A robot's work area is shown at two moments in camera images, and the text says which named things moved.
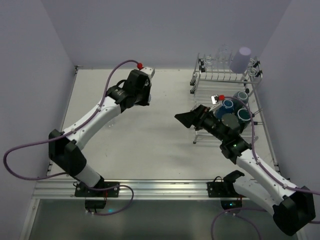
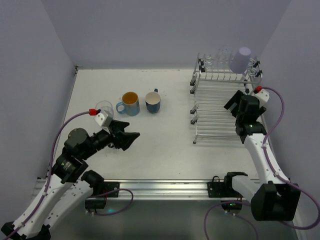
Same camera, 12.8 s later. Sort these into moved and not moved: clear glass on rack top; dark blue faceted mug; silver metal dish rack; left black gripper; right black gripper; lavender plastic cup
Moved: left black gripper; right black gripper; dark blue faceted mug
Not moved: lavender plastic cup; silver metal dish rack; clear glass on rack top
